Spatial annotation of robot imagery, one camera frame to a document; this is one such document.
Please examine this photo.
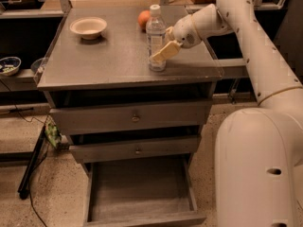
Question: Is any green power strip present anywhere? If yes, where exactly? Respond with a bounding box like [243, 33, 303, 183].
[45, 123, 62, 148]

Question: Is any clear plastic water bottle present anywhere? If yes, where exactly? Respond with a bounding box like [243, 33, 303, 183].
[146, 5, 166, 72]

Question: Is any black metal floor bar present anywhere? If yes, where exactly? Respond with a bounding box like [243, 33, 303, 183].
[18, 127, 45, 200]

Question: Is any top grey drawer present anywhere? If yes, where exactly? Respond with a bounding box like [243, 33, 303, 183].
[50, 99, 212, 135]

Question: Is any bottom grey open drawer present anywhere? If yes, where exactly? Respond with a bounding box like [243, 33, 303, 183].
[83, 156, 205, 227]

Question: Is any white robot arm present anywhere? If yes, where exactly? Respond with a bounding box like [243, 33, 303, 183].
[150, 0, 303, 227]

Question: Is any orange fruit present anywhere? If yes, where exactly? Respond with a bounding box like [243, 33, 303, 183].
[137, 10, 150, 30]

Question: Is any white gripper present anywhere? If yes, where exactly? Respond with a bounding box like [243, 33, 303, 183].
[150, 15, 202, 63]

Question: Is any grey side shelf rail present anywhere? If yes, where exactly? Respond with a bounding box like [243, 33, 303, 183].
[219, 59, 248, 79]

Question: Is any blue patterned small bowl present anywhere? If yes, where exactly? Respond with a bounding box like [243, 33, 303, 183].
[0, 57, 22, 77]

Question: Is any middle grey drawer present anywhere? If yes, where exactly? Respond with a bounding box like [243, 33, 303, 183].
[70, 135, 201, 163]

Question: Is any white paper bowl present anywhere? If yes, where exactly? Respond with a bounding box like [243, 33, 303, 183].
[69, 17, 107, 40]

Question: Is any grey wooden drawer cabinet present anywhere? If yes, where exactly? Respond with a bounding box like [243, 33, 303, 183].
[36, 5, 223, 175]

